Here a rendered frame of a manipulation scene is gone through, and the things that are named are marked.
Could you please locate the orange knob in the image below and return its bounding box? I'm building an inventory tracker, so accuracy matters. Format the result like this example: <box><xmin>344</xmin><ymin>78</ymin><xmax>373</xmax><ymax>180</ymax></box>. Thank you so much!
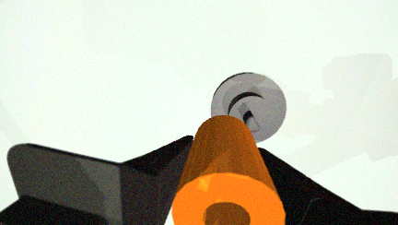
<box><xmin>171</xmin><ymin>115</ymin><xmax>286</xmax><ymax>225</ymax></box>

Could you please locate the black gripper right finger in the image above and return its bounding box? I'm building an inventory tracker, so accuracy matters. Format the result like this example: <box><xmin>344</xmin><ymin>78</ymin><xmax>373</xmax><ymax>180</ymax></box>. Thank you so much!
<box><xmin>258</xmin><ymin>148</ymin><xmax>398</xmax><ymax>225</ymax></box>

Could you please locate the grey round pedestal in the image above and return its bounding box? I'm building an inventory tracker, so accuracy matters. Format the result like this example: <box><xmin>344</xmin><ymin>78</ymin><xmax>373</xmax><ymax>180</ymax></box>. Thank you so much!
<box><xmin>210</xmin><ymin>72</ymin><xmax>287</xmax><ymax>144</ymax></box>

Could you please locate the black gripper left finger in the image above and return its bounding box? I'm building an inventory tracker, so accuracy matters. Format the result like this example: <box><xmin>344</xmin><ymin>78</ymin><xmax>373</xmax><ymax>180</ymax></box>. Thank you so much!
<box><xmin>6</xmin><ymin>135</ymin><xmax>193</xmax><ymax>225</ymax></box>

